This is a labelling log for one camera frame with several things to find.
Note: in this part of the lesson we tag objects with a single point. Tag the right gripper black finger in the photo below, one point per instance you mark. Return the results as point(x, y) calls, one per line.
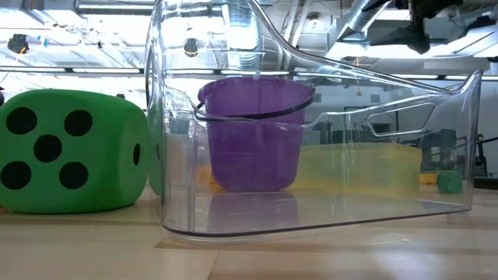
point(379, 4)
point(412, 39)

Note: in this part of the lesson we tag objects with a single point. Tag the green foam die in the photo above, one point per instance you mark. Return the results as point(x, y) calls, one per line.
point(109, 155)

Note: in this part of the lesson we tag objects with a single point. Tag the yellow translucent tray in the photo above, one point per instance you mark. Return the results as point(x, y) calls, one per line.
point(350, 167)

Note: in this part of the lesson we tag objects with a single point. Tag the green toy block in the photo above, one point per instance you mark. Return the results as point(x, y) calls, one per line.
point(450, 182)

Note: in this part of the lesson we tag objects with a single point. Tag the large clear plastic bin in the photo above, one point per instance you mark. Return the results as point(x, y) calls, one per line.
point(350, 215)

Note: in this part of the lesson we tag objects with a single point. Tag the black ceiling device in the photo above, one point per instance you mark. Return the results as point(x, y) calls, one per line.
point(17, 43)
point(190, 47)

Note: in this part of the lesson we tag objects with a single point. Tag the purple plastic bucket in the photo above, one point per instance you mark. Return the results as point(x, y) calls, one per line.
point(253, 155)

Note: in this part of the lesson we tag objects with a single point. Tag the black table frame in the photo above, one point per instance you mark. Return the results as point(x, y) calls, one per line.
point(488, 183)

